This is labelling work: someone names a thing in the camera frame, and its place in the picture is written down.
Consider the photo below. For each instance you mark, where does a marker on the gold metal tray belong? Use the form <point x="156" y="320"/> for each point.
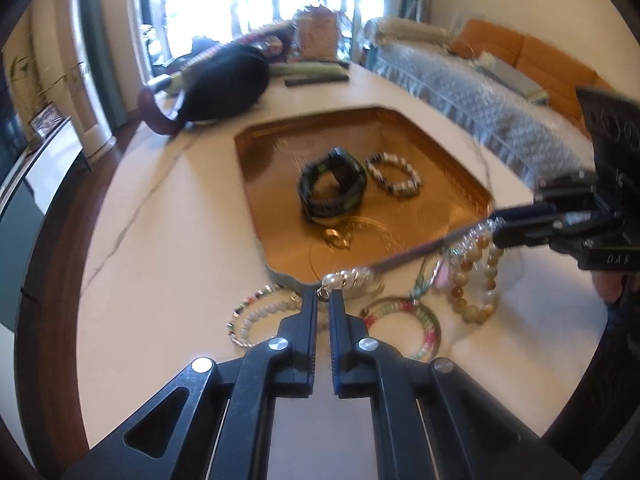
<point x="280" y="195"/>

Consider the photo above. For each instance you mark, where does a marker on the small photo frame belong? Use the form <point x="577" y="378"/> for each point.
<point x="47" y="120"/>

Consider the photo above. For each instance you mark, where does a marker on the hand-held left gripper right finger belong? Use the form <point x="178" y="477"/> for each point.
<point x="336" y="335"/>

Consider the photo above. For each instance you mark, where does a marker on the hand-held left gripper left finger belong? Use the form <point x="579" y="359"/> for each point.
<point x="314" y="332"/>

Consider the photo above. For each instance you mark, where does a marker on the white and grey TV cabinet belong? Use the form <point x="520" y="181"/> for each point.
<point x="30" y="200"/>

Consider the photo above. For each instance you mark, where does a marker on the orange sofa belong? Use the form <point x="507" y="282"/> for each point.
<point x="550" y="55"/>

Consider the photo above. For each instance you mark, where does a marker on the brown paper bag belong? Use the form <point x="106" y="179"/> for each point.
<point x="316" y="35"/>

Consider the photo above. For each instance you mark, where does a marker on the television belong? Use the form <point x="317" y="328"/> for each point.
<point x="12" y="125"/>

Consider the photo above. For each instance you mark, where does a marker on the person's right hand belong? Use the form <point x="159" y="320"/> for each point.
<point x="607" y="287"/>

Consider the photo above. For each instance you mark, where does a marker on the black fabric bag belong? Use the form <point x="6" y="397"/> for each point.
<point x="225" y="80"/>

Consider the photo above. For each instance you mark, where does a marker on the black and green watch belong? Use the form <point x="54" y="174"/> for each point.
<point x="310" y="195"/>

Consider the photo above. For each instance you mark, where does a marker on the black remote control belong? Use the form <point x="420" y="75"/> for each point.
<point x="315" y="79"/>

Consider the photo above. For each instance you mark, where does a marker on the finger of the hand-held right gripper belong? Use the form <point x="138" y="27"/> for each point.
<point x="525" y="216"/>
<point x="525" y="238"/>

